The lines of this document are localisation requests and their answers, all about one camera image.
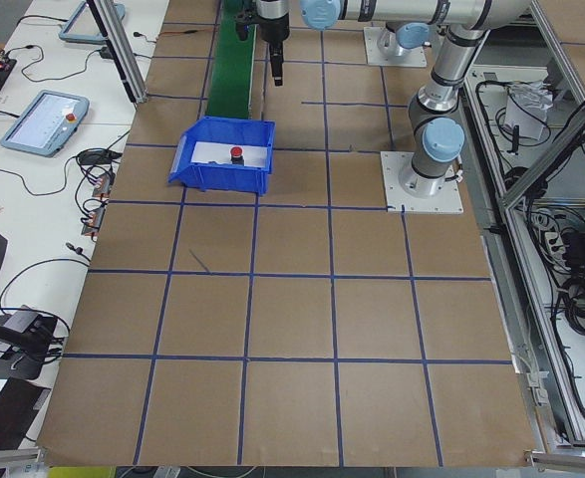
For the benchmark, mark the aluminium frame post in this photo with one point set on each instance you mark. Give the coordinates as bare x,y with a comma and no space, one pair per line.
112,29

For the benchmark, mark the black camera stand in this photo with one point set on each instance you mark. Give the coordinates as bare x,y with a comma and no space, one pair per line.
22,354

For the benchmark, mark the white foam bin liner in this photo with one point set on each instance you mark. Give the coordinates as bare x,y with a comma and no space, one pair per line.
216,152

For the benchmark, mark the red push button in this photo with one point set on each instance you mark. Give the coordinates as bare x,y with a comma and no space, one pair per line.
236,155

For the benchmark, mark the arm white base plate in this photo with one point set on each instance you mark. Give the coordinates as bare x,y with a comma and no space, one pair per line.
414,59
408,192

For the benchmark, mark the green conveyor belt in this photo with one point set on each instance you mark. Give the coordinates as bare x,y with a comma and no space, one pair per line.
229,92

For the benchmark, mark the near teach pendant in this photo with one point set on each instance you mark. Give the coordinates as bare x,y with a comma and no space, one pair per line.
46,124

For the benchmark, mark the blue bin left side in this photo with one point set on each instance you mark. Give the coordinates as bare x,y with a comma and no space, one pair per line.
224,176

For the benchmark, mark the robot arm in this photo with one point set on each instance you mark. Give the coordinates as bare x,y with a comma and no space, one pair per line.
439,139
399,38

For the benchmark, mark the white paper box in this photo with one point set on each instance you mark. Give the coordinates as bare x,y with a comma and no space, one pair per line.
527,108

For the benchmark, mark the far teach pendant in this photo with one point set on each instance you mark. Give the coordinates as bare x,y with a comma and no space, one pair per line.
81,28

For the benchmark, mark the teach pendant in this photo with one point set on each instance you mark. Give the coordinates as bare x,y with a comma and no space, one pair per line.
46,124
81,28

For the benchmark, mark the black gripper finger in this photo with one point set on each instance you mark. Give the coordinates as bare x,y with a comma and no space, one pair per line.
276,57

